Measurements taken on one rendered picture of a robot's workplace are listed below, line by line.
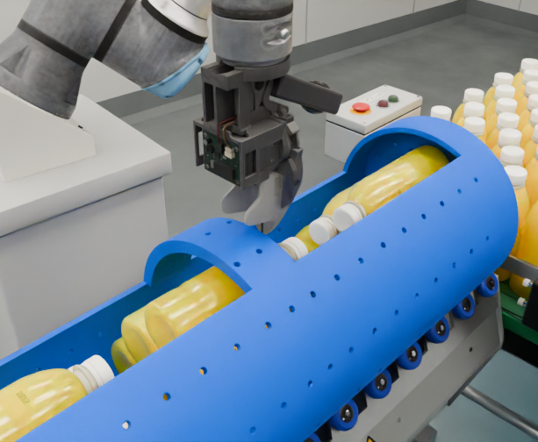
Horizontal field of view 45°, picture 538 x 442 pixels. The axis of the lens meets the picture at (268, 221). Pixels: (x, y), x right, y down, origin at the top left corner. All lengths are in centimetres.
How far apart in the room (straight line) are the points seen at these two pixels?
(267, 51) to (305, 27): 411
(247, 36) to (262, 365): 31
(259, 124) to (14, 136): 49
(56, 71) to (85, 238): 26
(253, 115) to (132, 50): 44
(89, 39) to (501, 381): 177
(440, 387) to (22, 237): 68
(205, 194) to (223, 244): 248
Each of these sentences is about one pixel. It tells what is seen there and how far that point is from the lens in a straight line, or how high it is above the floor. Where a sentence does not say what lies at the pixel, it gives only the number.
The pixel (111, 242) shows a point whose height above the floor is 102.
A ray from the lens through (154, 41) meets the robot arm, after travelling 105.
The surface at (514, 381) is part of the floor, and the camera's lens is 238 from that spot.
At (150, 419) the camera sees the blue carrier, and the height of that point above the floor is 119.
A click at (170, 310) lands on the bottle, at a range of 69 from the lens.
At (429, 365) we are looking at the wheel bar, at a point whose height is 92.
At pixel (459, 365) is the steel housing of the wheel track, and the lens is 112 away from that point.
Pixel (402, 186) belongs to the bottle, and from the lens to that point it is 92.
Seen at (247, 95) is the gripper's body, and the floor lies 141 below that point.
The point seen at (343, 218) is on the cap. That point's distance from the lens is 88.
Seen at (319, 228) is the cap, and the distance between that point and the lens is 94.
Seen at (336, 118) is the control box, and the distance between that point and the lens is 133.
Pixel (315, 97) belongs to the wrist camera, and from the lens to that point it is 69.
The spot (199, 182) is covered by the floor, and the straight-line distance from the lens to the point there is 329.
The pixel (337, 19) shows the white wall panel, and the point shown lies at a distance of 492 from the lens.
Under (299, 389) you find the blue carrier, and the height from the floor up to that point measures 114.
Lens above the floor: 165
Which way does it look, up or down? 34 degrees down
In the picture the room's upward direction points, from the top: straight up
